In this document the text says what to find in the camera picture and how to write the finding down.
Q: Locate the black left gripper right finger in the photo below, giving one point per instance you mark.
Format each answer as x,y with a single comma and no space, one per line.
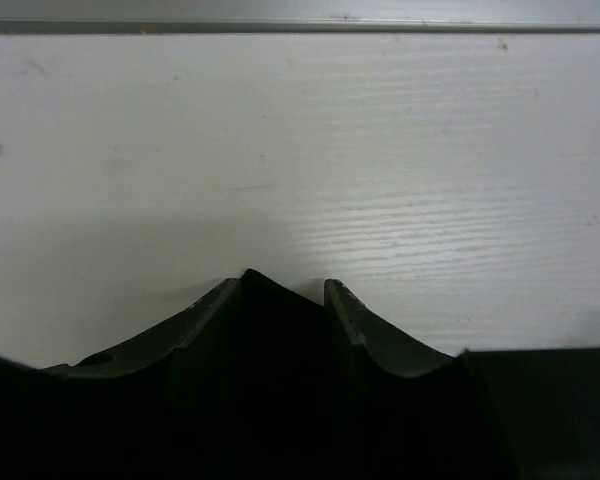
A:
372,341

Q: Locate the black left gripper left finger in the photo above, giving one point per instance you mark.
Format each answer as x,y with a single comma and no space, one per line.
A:
160,342

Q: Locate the black tank top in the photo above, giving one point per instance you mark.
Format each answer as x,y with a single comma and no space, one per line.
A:
271,395

